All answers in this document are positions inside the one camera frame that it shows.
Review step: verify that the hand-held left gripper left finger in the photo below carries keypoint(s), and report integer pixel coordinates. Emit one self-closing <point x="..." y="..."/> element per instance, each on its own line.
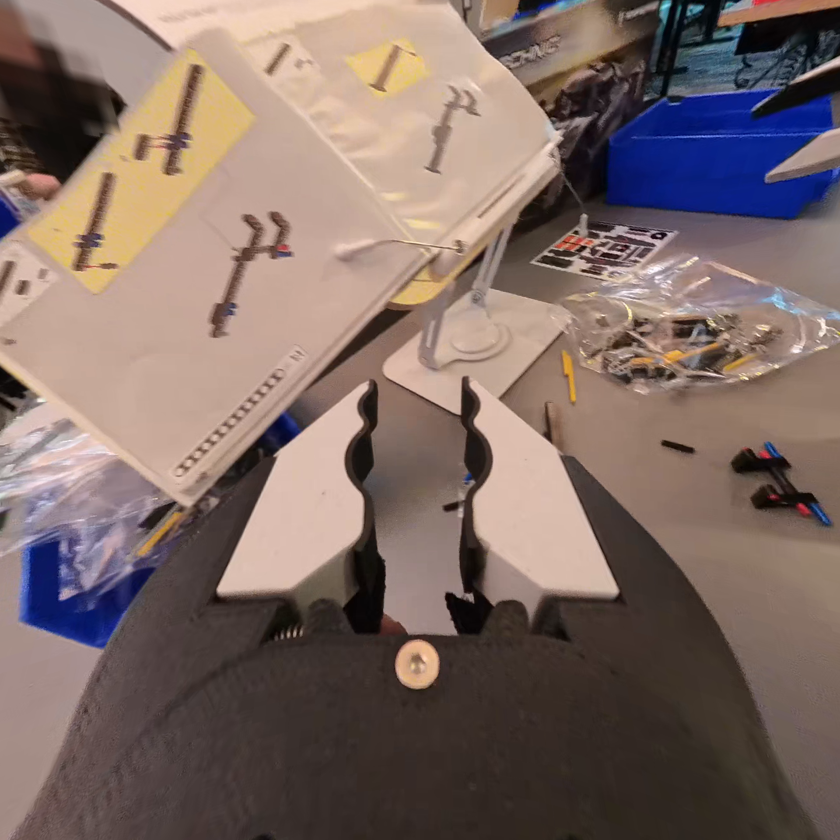
<point x="295" y="525"/>

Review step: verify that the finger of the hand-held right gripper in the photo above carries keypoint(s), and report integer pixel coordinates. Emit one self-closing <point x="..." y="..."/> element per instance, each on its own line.
<point x="814" y="157"/>
<point x="807" y="92"/>

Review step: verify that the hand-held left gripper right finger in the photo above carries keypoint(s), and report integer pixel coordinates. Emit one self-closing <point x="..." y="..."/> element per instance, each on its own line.
<point x="544" y="525"/>

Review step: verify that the lego instruction booklet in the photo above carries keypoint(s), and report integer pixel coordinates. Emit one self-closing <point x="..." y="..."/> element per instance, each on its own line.
<point x="197" y="328"/>

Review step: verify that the long black lego beam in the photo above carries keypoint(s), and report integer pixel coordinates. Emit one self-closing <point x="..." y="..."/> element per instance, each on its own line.
<point x="552" y="423"/>

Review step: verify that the yellow lego axle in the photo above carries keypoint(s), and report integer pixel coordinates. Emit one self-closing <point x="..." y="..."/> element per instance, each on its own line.
<point x="569" y="377"/>

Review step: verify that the short black lego axle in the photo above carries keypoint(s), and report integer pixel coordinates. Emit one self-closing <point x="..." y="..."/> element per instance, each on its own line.
<point x="677" y="447"/>

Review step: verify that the black lego box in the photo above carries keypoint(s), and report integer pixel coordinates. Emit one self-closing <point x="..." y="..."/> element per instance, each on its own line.
<point x="590" y="98"/>

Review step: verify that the black lego assembly with pins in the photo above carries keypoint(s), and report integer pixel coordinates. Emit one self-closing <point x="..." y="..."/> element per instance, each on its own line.
<point x="768" y="497"/>

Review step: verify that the lego sticker sheet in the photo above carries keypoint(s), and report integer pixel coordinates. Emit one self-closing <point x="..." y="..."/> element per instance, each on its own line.
<point x="604" y="249"/>

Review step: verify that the wooden table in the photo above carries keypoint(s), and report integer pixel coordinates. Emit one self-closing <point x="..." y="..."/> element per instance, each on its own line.
<point x="774" y="13"/>

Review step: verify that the blue storage bin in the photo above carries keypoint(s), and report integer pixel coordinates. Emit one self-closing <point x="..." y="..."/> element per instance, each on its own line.
<point x="689" y="177"/>
<point x="65" y="604"/>

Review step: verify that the wooden book stand white base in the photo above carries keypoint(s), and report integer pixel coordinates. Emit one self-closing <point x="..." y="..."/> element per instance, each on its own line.
<point x="472" y="341"/>

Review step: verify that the clear bag of black parts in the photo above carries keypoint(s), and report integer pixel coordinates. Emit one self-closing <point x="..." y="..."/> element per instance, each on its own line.
<point x="689" y="328"/>

